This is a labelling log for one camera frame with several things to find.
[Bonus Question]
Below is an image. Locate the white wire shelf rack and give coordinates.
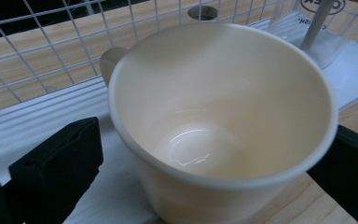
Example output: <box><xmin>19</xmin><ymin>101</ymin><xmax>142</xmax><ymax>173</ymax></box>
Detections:
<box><xmin>0</xmin><ymin>0</ymin><xmax>358</xmax><ymax>224</ymax></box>

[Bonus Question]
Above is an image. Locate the cream cup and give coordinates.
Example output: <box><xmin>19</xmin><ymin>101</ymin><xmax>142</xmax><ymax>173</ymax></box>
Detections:
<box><xmin>99</xmin><ymin>21</ymin><xmax>339</xmax><ymax>224</ymax></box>

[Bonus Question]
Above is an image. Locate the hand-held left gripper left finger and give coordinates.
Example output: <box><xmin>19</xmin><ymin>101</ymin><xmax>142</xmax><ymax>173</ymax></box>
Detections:
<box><xmin>7</xmin><ymin>116</ymin><xmax>104</xmax><ymax>224</ymax></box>

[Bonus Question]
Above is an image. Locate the clear jar with white lid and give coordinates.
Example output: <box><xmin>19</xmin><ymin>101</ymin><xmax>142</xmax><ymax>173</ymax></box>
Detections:
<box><xmin>266</xmin><ymin>0</ymin><xmax>358</xmax><ymax>70</ymax></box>

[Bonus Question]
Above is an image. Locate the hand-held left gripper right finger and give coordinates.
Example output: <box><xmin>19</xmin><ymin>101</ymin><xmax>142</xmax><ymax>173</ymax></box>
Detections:
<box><xmin>306</xmin><ymin>124</ymin><xmax>358</xmax><ymax>224</ymax></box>

